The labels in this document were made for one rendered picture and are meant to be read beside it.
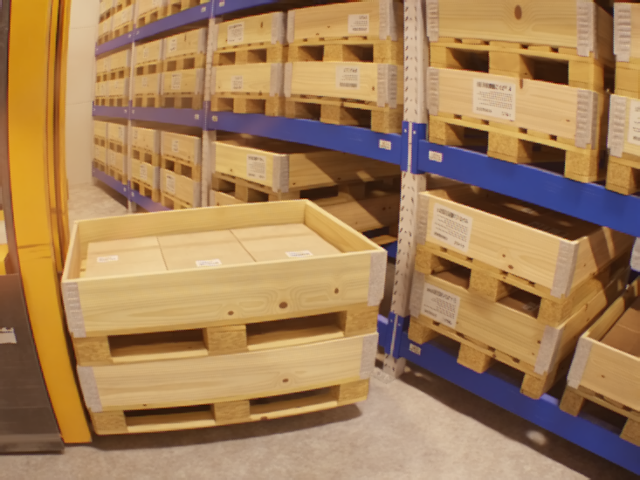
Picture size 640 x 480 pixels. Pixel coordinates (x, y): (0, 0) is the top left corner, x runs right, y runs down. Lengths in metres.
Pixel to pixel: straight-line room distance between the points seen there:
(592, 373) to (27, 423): 2.24
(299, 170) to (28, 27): 2.00
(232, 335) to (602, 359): 1.40
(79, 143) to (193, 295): 6.08
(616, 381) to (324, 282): 1.24
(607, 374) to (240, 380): 1.43
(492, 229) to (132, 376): 1.46
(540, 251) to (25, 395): 2.04
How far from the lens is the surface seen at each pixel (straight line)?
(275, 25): 3.08
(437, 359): 2.42
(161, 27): 4.81
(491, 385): 2.28
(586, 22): 1.87
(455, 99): 2.13
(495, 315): 2.11
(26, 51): 1.73
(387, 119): 2.38
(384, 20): 2.41
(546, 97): 1.90
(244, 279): 1.82
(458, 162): 2.14
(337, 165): 3.27
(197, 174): 4.00
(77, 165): 7.75
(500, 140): 2.00
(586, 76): 1.84
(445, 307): 2.27
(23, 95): 1.73
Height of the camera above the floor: 1.43
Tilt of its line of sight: 19 degrees down
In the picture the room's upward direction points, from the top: 2 degrees clockwise
